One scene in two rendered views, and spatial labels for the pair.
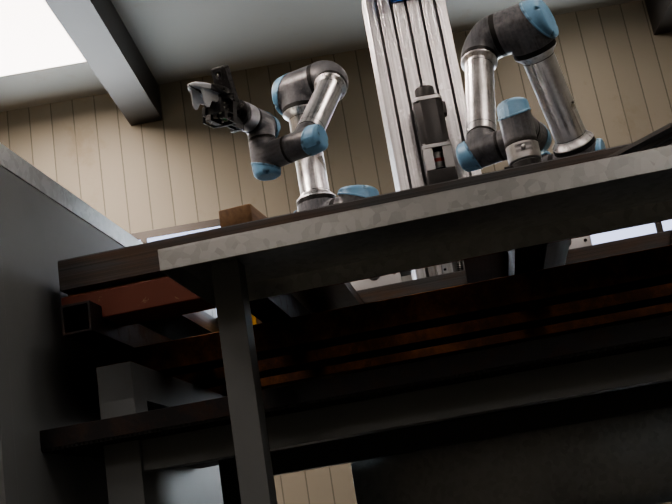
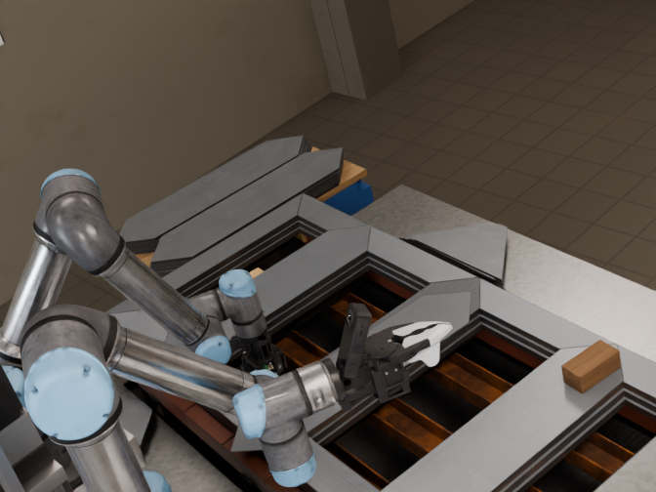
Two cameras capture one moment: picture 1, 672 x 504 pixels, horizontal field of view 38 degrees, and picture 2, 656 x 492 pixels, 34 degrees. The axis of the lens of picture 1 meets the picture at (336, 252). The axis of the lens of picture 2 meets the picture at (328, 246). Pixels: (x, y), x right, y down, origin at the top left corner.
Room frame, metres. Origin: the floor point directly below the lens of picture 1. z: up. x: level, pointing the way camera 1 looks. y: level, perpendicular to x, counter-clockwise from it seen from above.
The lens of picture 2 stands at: (3.13, 1.26, 2.51)
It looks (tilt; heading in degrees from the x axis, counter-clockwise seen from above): 33 degrees down; 233
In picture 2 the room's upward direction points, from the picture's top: 15 degrees counter-clockwise
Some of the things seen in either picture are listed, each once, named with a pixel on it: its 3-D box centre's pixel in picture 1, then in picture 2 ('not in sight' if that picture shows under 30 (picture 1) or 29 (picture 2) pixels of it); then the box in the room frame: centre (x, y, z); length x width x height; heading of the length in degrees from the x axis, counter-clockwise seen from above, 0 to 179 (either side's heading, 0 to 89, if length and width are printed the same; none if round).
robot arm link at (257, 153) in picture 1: (270, 156); (285, 443); (2.47, 0.13, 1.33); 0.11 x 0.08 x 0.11; 63
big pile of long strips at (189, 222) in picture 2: not in sight; (234, 201); (1.50, -1.33, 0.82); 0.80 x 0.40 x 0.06; 173
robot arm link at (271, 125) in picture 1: (259, 125); (271, 406); (2.48, 0.15, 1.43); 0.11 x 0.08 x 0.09; 153
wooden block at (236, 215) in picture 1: (247, 228); (591, 366); (1.68, 0.15, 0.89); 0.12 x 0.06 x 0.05; 168
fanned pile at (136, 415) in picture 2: not in sight; (123, 415); (2.29, -0.96, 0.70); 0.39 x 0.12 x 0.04; 83
